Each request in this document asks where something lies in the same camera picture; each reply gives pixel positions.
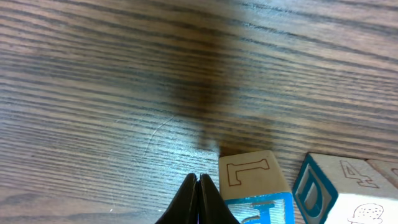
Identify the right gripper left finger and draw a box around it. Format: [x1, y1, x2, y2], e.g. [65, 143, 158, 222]
[155, 173, 198, 224]

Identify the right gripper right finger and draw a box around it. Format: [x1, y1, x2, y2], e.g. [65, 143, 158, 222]
[198, 174, 239, 224]

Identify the blue letter P block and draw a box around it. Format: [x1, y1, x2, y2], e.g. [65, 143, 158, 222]
[218, 150, 295, 224]

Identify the white ice cream block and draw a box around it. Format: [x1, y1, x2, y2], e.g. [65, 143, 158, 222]
[292, 152, 398, 224]

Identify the yellow letter K block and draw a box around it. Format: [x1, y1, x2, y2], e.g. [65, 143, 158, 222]
[366, 159, 398, 187]

